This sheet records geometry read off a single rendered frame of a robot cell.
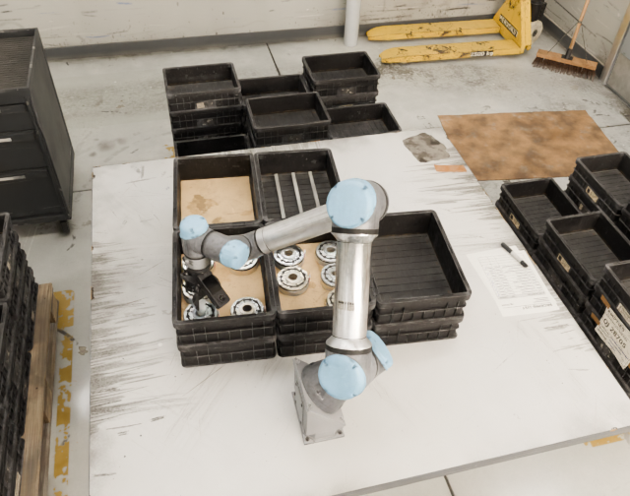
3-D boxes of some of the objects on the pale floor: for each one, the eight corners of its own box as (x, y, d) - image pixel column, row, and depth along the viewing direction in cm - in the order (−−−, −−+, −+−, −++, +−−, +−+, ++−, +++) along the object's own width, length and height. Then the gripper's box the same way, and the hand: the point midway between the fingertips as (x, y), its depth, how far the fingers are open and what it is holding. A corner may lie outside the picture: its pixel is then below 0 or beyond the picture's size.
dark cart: (77, 237, 328) (28, 88, 265) (-13, 249, 319) (-86, 97, 256) (80, 170, 369) (37, 27, 306) (0, 179, 360) (-60, 33, 297)
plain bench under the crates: (569, 516, 231) (646, 422, 182) (135, 630, 199) (87, 554, 150) (417, 233, 340) (440, 126, 291) (122, 278, 309) (92, 166, 259)
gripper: (202, 242, 179) (208, 290, 194) (170, 264, 173) (180, 311, 188) (221, 257, 175) (226, 304, 190) (191, 279, 169) (199, 326, 184)
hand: (210, 310), depth 187 cm, fingers open, 4 cm apart
